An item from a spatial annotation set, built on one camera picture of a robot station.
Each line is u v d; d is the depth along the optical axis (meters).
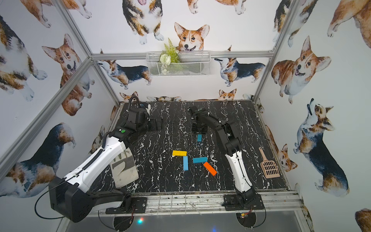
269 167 0.84
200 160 0.88
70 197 0.38
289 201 0.76
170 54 0.82
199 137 0.99
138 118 0.60
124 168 0.86
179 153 0.92
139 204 0.74
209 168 0.86
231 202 0.73
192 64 0.92
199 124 0.84
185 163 0.88
